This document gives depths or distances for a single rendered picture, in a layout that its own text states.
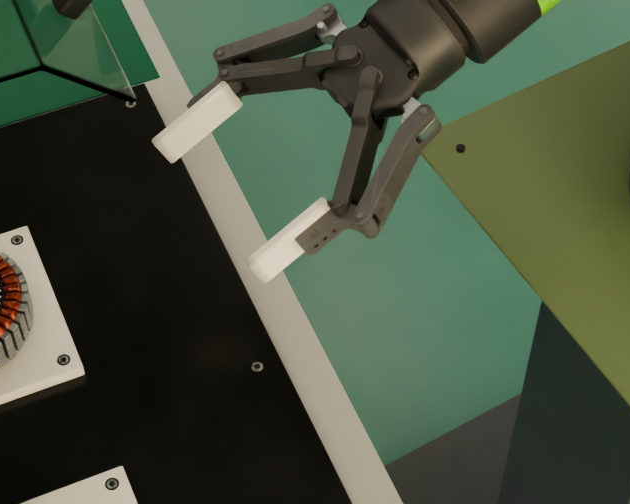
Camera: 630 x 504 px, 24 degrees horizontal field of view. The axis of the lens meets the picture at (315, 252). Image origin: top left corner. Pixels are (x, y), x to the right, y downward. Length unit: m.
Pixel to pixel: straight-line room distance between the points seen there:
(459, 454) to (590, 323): 0.79
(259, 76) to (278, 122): 1.25
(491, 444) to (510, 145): 0.75
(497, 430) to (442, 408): 0.08
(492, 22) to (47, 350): 0.42
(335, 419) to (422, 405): 0.88
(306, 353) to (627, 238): 0.29
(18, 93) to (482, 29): 0.51
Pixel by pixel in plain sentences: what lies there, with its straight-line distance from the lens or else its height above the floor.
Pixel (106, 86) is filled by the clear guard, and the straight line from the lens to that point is 0.97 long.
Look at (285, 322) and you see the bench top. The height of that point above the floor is 0.75.
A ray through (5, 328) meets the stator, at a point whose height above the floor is 0.81.
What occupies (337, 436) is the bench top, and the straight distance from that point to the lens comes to 1.13.
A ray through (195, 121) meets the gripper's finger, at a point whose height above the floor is 0.93.
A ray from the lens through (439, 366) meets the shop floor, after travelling 2.05.
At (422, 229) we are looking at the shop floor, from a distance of 2.19.
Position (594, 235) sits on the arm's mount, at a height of 0.75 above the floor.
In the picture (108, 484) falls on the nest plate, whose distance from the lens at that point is 1.08.
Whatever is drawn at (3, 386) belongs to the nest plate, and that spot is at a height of 0.78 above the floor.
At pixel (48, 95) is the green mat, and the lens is 1.36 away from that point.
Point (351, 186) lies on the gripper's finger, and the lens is 0.99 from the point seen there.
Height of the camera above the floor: 1.73
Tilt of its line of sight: 53 degrees down
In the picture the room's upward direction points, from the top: straight up
